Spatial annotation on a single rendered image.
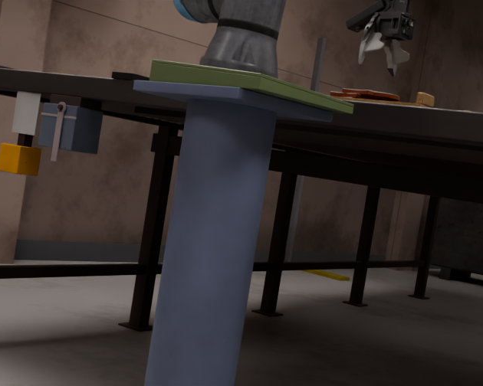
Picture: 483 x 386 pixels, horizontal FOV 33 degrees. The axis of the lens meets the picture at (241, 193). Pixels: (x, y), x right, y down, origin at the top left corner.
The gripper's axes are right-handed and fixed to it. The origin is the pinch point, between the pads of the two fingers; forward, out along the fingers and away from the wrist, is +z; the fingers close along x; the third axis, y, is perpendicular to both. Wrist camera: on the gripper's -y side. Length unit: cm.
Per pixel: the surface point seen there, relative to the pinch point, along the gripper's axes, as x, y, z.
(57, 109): -39, -74, 21
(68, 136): -38, -68, 27
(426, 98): -8.9, 20.9, 6.9
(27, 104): -38, -89, 20
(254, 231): -54, 17, 40
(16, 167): -40, -87, 38
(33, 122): -38, -86, 25
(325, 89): 368, -297, -44
